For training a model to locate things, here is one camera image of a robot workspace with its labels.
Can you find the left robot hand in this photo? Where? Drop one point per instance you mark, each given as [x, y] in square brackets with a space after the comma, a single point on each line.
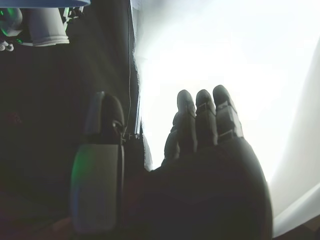
[195, 195]

